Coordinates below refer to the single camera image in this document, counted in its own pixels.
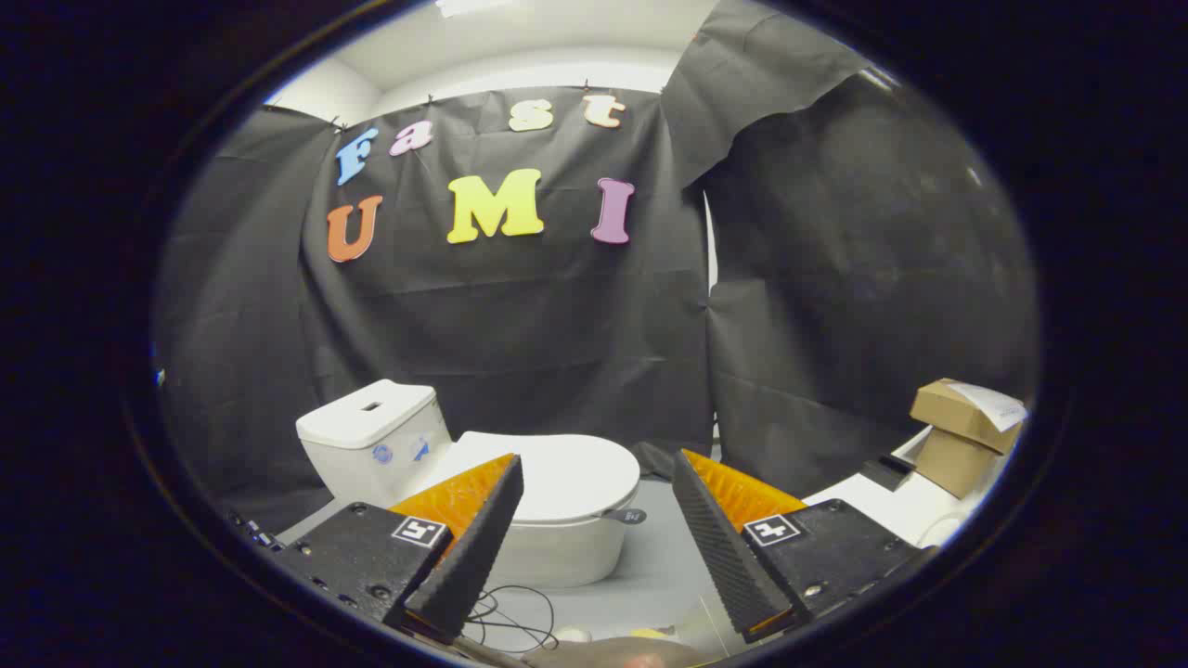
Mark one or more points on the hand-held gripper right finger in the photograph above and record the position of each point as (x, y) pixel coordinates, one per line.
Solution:
(719, 547)

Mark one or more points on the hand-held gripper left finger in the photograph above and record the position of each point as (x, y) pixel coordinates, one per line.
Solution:
(469, 557)

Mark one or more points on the white toilet lid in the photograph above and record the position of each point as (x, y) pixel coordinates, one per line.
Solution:
(575, 473)

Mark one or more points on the white toilet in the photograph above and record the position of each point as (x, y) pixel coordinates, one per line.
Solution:
(371, 422)

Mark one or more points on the white table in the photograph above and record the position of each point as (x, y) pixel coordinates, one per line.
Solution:
(891, 510)

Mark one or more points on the flat black device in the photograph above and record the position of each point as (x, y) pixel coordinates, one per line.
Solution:
(886, 471)

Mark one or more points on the black backdrop cloth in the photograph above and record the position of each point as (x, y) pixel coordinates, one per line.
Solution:
(520, 325)

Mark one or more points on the plain cardboard box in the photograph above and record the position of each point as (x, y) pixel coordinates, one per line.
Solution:
(951, 464)

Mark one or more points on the cardboard box with white label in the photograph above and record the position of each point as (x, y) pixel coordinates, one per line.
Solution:
(956, 408)

